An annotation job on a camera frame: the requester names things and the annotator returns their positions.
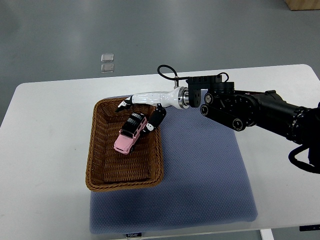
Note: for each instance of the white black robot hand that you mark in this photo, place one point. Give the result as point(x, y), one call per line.
point(178, 98)

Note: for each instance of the lower clear floor tile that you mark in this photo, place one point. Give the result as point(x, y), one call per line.
point(107, 68)

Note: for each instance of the pink toy car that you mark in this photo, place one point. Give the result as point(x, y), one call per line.
point(129, 133)

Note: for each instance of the brown wicker basket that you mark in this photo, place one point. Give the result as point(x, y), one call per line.
point(121, 156)

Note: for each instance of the white table leg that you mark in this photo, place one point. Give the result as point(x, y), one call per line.
point(266, 234)

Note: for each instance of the black table control panel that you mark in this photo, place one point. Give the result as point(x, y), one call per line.
point(307, 228)

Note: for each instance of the upper clear floor tile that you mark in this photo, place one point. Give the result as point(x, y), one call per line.
point(107, 57)

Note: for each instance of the wooden box corner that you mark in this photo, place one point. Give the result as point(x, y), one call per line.
point(303, 5)

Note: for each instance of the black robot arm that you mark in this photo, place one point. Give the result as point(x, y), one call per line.
point(237, 110)

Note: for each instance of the clear floor tile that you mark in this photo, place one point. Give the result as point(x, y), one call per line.
point(107, 57)
point(107, 68)

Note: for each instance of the blue-grey fabric mat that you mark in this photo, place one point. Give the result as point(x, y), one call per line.
point(189, 172)

